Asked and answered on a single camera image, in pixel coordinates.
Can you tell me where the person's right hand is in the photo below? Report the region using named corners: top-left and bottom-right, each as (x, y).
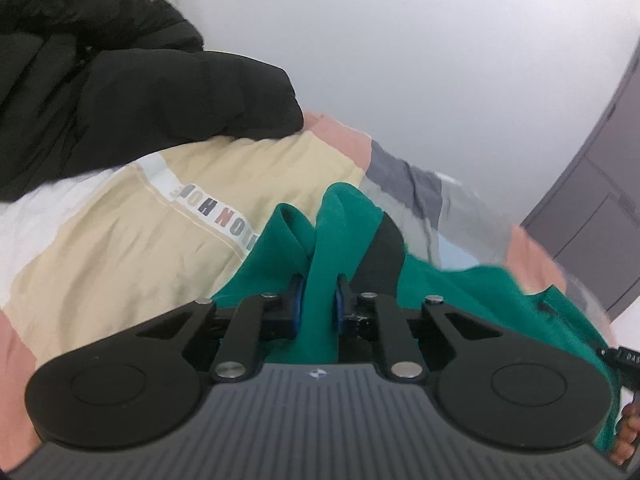
top-left (610, 402), bottom-right (640, 466)

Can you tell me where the patchwork colour bed cover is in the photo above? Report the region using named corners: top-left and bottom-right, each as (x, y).
top-left (1, 114), bottom-right (612, 469)

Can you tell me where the grey door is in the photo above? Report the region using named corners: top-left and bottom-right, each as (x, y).
top-left (523, 52), bottom-right (639, 318)

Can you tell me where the green sweatshirt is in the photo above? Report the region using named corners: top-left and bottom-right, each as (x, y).
top-left (214, 183), bottom-right (620, 453)

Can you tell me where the black jacket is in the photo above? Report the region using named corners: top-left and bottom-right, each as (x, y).
top-left (1, 0), bottom-right (303, 203)

